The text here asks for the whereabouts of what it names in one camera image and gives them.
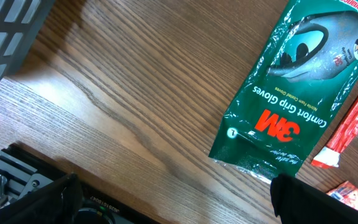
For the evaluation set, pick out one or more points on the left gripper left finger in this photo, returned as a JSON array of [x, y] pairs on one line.
[[57, 202]]

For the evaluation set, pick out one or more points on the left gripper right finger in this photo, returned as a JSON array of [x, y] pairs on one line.
[[296, 202]]

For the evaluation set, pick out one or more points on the small red tissue packet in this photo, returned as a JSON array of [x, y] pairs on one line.
[[346, 193]]

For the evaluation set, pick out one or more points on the red snack stick packet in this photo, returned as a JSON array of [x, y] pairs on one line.
[[347, 130]]

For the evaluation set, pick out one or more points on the green 3M gloves package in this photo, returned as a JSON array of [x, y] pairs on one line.
[[303, 75]]

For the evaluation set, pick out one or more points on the grey plastic shopping basket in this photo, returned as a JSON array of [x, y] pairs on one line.
[[20, 22]]

